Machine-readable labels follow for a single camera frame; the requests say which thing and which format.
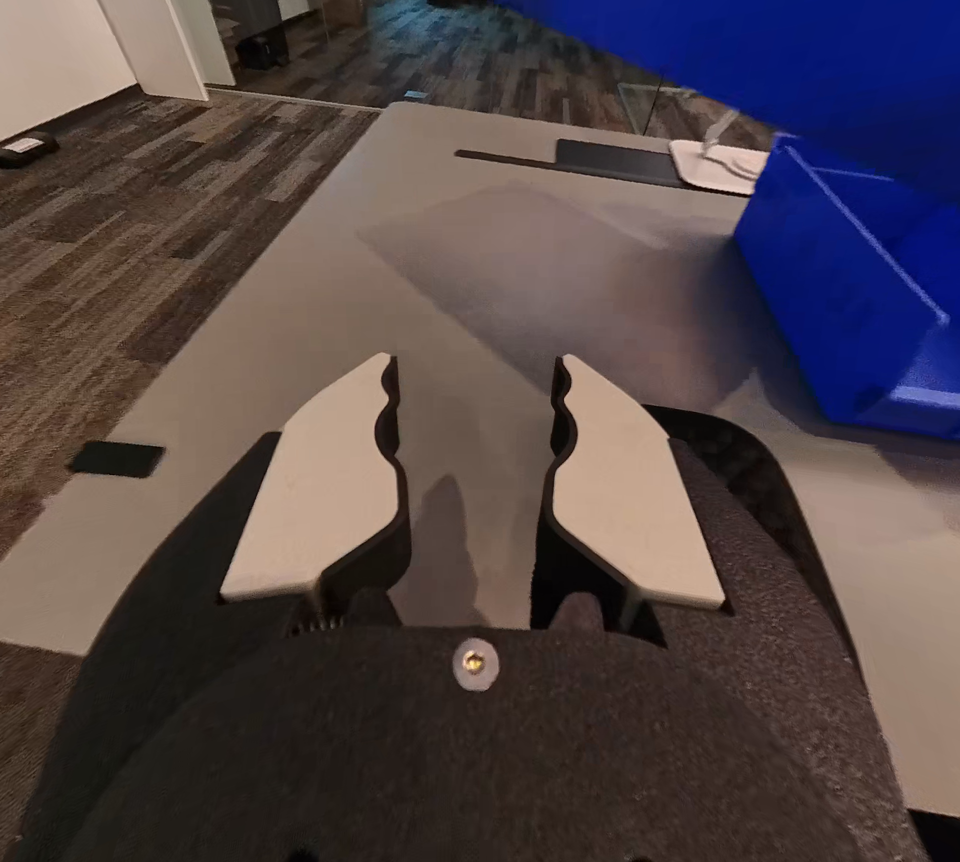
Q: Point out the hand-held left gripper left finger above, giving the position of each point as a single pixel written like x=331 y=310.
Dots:
x=322 y=502

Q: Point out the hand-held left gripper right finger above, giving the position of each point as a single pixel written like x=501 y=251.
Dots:
x=630 y=510

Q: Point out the small black desk flap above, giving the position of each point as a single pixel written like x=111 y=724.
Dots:
x=116 y=459

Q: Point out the white board stand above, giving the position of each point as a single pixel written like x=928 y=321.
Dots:
x=720 y=165

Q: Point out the small black device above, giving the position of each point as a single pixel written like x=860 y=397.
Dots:
x=26 y=148

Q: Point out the dark equipment case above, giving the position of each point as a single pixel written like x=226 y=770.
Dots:
x=244 y=0

